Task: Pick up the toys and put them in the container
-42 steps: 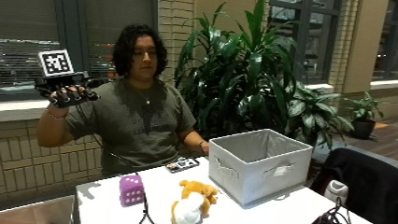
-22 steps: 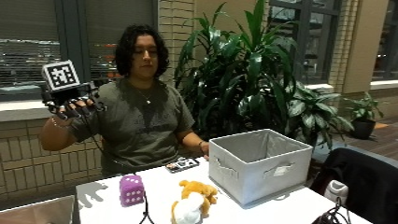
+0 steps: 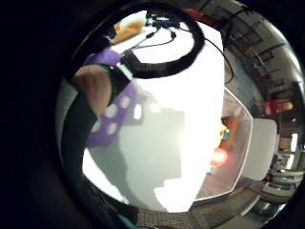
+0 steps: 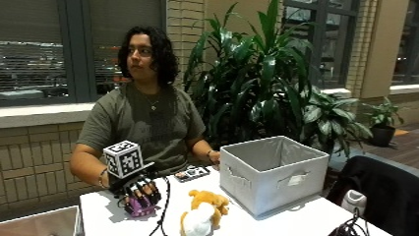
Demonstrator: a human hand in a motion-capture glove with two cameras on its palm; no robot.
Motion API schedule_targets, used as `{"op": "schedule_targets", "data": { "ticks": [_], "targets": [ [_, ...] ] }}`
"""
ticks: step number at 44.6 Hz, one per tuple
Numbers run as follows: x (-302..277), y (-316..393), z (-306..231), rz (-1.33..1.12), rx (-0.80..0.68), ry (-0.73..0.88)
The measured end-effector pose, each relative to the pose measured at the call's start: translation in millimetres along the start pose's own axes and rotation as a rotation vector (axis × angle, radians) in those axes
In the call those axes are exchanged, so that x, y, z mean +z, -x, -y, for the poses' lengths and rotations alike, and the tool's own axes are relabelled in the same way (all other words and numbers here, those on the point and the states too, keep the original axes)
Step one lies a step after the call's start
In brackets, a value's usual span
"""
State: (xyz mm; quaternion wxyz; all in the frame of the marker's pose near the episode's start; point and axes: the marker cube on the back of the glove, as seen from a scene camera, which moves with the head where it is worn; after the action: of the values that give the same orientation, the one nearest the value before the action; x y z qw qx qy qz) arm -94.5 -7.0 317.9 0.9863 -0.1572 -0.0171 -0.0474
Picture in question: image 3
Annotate purple perforated plastic piece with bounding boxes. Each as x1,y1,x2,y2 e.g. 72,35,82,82
83,48,139,149

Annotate orange soft toy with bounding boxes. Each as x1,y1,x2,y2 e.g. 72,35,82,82
112,18,148,45

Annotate orange round fruit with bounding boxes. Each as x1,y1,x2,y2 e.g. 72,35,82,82
209,148,230,168

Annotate small green item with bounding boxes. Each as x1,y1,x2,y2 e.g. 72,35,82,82
221,128,233,140

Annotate clear plastic container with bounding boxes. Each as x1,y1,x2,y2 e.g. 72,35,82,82
194,87,254,202

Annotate white flat lid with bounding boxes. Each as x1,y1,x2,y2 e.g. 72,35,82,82
243,117,278,182

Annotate red box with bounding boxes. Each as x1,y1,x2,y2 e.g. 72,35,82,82
266,98,294,115

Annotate background storage shelves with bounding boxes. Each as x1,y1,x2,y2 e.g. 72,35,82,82
222,4,305,192

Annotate black cable with plugs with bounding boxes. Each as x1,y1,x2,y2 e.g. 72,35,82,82
125,10,184,53

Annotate thin black cable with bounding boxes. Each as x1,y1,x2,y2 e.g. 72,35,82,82
203,37,235,85

